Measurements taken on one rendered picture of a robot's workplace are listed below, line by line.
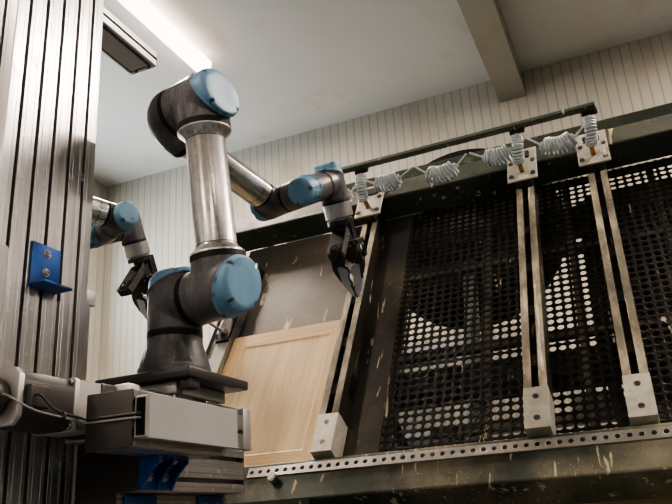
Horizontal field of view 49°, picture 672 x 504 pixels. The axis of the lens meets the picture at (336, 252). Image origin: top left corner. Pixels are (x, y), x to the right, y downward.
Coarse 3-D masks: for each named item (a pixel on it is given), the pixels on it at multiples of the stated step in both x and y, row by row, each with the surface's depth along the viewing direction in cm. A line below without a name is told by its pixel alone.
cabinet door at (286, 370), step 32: (256, 352) 244; (288, 352) 238; (320, 352) 231; (256, 384) 231; (288, 384) 226; (320, 384) 220; (256, 416) 220; (288, 416) 215; (256, 448) 210; (288, 448) 205
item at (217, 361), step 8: (256, 264) 282; (240, 320) 261; (240, 328) 260; (232, 336) 254; (216, 344) 252; (224, 344) 250; (216, 352) 249; (224, 352) 247; (216, 360) 245; (224, 360) 246; (216, 368) 242
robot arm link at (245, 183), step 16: (160, 128) 161; (160, 144) 167; (176, 144) 166; (240, 176) 180; (256, 176) 184; (240, 192) 183; (256, 192) 185; (272, 192) 188; (256, 208) 190; (272, 208) 190
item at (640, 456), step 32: (576, 448) 166; (608, 448) 163; (640, 448) 160; (256, 480) 196; (288, 480) 192; (320, 480) 187; (352, 480) 183; (384, 480) 180; (416, 480) 176; (448, 480) 173; (480, 480) 169; (512, 480) 166; (544, 480) 164; (576, 480) 162; (608, 480) 160; (640, 480) 158
